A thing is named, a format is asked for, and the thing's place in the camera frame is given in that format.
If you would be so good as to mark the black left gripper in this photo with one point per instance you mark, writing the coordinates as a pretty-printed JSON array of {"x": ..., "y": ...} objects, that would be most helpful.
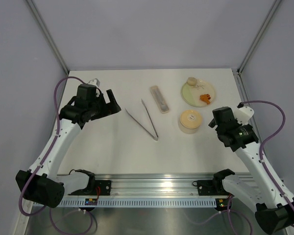
[{"x": 109, "y": 108}]

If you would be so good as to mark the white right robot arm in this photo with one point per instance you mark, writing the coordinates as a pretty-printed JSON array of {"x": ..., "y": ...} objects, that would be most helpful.
[{"x": 273, "y": 203}]

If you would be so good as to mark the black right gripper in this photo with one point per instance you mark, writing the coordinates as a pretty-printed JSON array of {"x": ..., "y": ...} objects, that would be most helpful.
[{"x": 212, "y": 123}]

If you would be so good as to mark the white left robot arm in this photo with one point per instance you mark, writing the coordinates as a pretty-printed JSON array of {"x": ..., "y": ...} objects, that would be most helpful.
[{"x": 40, "y": 183}]

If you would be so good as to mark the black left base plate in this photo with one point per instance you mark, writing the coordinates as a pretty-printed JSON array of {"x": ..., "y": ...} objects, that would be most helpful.
[{"x": 101, "y": 187}]

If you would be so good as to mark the white rice ball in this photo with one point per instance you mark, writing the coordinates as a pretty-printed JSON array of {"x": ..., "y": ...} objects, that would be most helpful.
[{"x": 191, "y": 81}]

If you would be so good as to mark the white slotted cable duct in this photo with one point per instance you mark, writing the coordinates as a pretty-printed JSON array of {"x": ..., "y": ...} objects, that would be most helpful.
[{"x": 139, "y": 203}]

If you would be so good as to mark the orange fried nugget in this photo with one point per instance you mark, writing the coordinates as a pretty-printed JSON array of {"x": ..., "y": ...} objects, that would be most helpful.
[{"x": 205, "y": 98}]

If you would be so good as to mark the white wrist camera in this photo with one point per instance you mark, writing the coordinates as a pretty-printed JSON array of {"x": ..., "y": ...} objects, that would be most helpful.
[
  {"x": 243, "y": 114},
  {"x": 94, "y": 82}
]

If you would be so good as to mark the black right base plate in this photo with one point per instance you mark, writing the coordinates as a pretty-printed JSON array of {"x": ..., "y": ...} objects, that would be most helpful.
[{"x": 209, "y": 188}]

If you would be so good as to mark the beige cutlery case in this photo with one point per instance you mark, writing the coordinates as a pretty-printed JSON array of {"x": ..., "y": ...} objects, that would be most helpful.
[{"x": 159, "y": 99}]

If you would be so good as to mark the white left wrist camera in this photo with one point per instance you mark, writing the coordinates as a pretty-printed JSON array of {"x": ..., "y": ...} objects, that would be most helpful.
[{"x": 94, "y": 82}]

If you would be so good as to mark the beige round lid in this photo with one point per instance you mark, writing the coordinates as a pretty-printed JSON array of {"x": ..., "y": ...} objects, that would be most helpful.
[{"x": 191, "y": 119}]

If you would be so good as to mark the left aluminium frame post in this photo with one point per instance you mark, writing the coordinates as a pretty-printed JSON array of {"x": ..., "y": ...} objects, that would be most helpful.
[{"x": 46, "y": 34}]

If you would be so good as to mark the metal tongs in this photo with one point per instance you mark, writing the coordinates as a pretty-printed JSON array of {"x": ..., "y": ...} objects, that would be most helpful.
[{"x": 140, "y": 114}]

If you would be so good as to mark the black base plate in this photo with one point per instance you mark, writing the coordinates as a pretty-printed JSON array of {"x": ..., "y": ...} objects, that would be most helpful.
[
  {"x": 101, "y": 187},
  {"x": 209, "y": 188}
]

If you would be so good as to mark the right aluminium frame post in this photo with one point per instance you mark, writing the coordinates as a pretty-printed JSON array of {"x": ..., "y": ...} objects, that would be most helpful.
[{"x": 259, "y": 35}]

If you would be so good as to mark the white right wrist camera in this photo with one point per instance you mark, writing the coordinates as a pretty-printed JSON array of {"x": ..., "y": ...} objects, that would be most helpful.
[{"x": 243, "y": 114}]

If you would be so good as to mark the pale green plate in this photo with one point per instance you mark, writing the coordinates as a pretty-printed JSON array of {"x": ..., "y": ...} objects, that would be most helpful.
[{"x": 191, "y": 94}]

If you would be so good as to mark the steel lunch box bowl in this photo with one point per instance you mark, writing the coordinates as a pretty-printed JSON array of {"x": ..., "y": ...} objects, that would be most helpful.
[{"x": 187, "y": 130}]

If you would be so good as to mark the aluminium rail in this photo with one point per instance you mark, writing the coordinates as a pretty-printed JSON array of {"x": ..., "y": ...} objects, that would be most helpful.
[{"x": 154, "y": 185}]

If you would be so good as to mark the aluminium frame post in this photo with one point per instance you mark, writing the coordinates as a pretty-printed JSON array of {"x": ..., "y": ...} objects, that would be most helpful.
[
  {"x": 46, "y": 34},
  {"x": 259, "y": 35}
]

